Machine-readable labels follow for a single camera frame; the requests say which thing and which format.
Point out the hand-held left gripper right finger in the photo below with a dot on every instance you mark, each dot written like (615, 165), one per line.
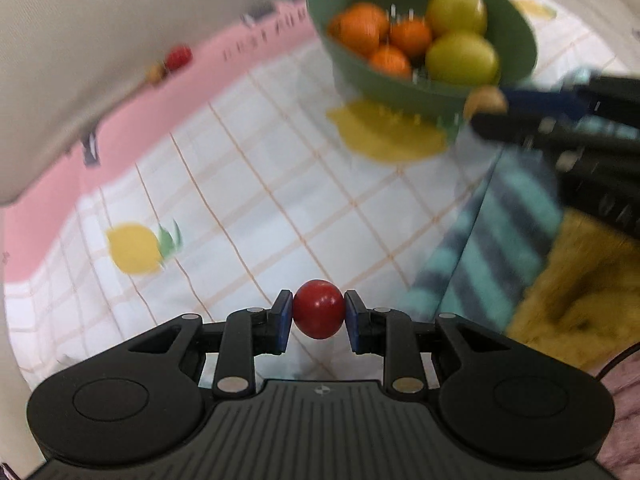
(353, 321)

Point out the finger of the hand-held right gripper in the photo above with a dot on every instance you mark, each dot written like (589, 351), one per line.
(545, 101)
(515, 129)

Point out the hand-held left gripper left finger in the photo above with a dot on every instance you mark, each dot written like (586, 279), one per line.
(283, 320)

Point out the red cherry tomato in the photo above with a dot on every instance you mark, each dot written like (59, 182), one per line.
(318, 308)

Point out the brown kiwi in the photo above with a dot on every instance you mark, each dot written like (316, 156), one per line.
(484, 101)

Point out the yellow-green apple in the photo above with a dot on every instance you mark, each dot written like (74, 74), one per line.
(457, 10)
(462, 58)

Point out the green colander bowl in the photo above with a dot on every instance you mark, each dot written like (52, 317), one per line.
(375, 81)

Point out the teal grey striped cloth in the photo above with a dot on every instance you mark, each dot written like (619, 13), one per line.
(490, 240)

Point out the pink lemon print cloth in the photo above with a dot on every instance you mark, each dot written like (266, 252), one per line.
(260, 185)

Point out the yellow fluffy towel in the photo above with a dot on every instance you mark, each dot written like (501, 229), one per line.
(580, 300)

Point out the small brown fruit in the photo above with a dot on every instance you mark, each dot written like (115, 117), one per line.
(156, 73)

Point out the small red strawberry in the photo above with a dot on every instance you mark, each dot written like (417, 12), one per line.
(177, 57)

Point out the beige sofa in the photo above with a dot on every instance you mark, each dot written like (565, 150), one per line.
(100, 35)

